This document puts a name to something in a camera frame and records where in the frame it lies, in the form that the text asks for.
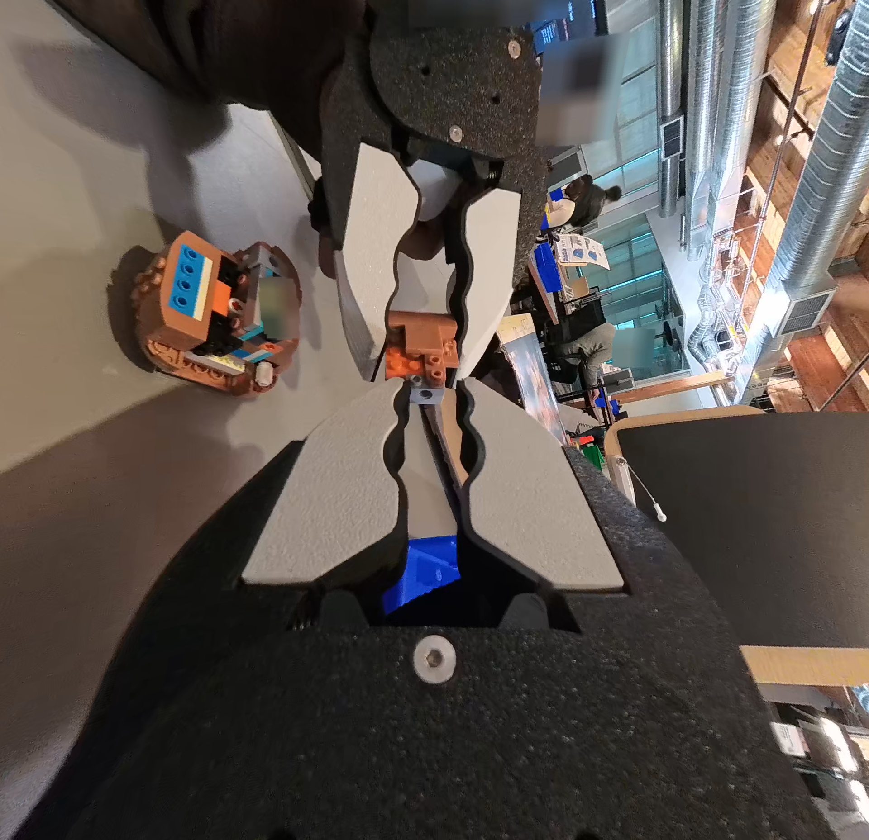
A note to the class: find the person's left forearm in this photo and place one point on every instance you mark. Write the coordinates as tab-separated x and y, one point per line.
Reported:
231	33

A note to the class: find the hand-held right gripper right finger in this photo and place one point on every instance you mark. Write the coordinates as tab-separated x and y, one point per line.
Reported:
537	508

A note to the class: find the blue plastic bin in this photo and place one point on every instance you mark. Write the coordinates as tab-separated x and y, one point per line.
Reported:
424	576

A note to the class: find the small blue bin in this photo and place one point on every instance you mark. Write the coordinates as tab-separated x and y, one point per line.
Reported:
546	270

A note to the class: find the printed paper sheet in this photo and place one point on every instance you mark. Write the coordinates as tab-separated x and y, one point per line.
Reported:
581	251

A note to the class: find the brown brick assembly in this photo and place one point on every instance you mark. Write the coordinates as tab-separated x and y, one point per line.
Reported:
424	341

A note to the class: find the wood-framed black screen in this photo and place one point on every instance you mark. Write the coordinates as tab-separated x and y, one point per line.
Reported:
761	528

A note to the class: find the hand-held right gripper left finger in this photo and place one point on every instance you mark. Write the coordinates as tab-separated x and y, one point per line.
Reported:
333	508

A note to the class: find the silver ceiling duct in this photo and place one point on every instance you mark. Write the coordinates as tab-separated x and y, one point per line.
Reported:
774	135

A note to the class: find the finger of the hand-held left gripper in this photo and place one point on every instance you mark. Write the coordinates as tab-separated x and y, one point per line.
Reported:
367	243
489	263

